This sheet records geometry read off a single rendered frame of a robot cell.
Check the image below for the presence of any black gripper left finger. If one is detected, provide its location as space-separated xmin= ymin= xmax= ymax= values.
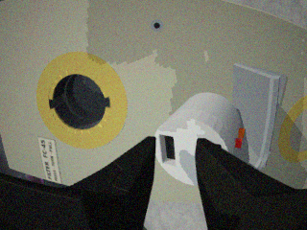
xmin=0 ymin=135 xmax=156 ymax=230

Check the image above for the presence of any white round cartridge with two slots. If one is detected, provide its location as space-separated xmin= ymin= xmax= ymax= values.
xmin=154 ymin=92 xmax=245 ymax=185

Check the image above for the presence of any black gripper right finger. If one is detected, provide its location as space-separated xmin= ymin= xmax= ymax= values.
xmin=195 ymin=138 xmax=307 ymax=230

